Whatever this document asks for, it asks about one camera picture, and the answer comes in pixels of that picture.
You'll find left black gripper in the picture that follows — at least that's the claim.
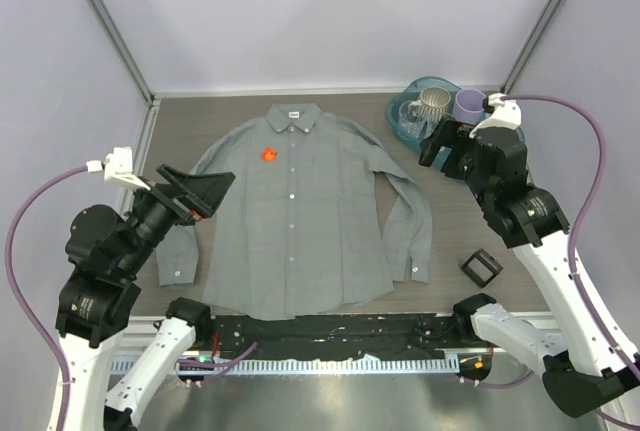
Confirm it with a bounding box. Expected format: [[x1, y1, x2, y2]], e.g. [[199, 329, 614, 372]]
[[119, 160, 236, 274]]

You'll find orange red brooch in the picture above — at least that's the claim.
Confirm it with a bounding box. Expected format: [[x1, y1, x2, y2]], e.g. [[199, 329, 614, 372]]
[[261, 147, 277, 162]]

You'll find grey button-up shirt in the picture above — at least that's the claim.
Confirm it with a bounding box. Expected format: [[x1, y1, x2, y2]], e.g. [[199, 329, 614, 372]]
[[155, 103, 434, 322]]

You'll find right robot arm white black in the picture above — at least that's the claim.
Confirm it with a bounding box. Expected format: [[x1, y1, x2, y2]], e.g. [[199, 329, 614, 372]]
[[419, 118, 639, 418]]

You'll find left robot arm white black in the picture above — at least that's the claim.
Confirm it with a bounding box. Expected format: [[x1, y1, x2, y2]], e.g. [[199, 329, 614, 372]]
[[50, 165, 235, 430]]

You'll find clear glass mug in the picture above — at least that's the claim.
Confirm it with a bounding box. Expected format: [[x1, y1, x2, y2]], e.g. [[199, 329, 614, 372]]
[[398, 100, 425, 138]]

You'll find ribbed metallic mug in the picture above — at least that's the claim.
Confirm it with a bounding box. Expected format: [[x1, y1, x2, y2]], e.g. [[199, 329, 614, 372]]
[[418, 86, 451, 124]]

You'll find purple plastic cup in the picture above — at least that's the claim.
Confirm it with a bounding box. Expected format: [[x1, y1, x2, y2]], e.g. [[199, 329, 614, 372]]
[[451, 89, 486, 124]]

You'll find teal plastic basin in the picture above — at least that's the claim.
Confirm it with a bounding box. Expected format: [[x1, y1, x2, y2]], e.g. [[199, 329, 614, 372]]
[[386, 76, 526, 179]]

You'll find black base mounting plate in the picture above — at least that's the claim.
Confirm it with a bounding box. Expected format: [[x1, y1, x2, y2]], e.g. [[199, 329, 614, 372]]
[[197, 313, 488, 361]]

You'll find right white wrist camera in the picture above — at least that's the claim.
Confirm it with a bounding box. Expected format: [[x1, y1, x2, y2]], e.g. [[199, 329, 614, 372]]
[[469, 93, 522, 139]]

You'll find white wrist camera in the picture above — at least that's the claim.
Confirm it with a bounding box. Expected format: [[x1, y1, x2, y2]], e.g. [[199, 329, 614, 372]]
[[86, 147, 150, 191], [469, 93, 522, 139]]

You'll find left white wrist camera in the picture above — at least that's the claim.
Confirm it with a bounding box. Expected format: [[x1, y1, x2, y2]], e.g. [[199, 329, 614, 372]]
[[86, 147, 150, 191]]

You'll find small black square frame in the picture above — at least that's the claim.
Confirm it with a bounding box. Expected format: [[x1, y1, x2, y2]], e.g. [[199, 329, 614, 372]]
[[460, 249, 504, 288]]

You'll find white slotted cable duct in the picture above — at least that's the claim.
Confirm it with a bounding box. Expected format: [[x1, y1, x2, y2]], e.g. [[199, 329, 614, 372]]
[[109, 356, 460, 376]]

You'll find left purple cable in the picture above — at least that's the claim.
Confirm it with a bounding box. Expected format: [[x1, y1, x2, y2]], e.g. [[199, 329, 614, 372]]
[[4, 164, 109, 431]]

